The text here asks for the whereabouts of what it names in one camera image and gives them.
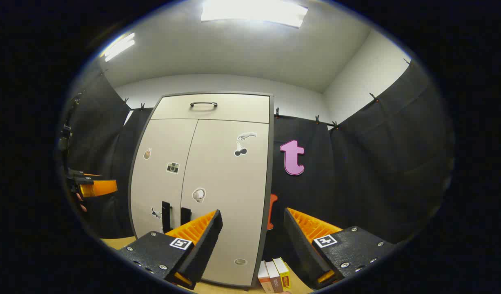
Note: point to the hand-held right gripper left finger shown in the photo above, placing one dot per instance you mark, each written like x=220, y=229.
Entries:
x=207, y=241

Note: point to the white cabinet drawer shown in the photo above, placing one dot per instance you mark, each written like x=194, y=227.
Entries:
x=242, y=108

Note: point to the row of black cloth clips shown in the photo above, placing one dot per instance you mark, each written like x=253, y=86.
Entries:
x=277, y=112

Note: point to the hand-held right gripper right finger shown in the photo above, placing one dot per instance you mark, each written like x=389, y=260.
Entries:
x=295, y=245

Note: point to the cabinet door with camera sticker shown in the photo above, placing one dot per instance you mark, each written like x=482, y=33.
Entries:
x=164, y=188

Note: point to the cabinet door with headphones sticker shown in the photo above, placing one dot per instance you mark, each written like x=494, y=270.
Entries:
x=226, y=175

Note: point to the yellow book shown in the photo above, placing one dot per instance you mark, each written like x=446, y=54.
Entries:
x=283, y=273

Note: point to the white double-door shoe cabinet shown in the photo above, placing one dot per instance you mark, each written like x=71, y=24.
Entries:
x=270, y=183

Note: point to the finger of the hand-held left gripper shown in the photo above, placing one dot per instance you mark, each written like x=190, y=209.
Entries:
x=99, y=188
x=93, y=175

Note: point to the black backdrop cloth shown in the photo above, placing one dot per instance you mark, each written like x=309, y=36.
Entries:
x=377, y=171

